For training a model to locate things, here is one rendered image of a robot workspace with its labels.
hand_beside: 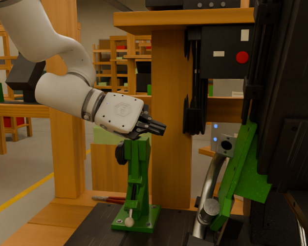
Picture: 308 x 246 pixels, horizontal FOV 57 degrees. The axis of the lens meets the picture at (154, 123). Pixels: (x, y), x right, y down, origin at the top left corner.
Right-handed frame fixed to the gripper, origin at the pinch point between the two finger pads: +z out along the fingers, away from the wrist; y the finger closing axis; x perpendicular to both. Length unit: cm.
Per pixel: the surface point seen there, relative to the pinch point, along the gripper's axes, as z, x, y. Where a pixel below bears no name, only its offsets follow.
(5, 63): -316, 353, 226
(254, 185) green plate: 23.9, -6.4, -8.8
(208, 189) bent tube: 17.7, 9.3, -6.8
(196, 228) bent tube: 17.1, 8.8, -17.6
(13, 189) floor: -144, 277, 21
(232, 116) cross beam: 22.7, 21.3, 27.5
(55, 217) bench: -24, 41, -23
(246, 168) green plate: 20.9, -8.2, -6.8
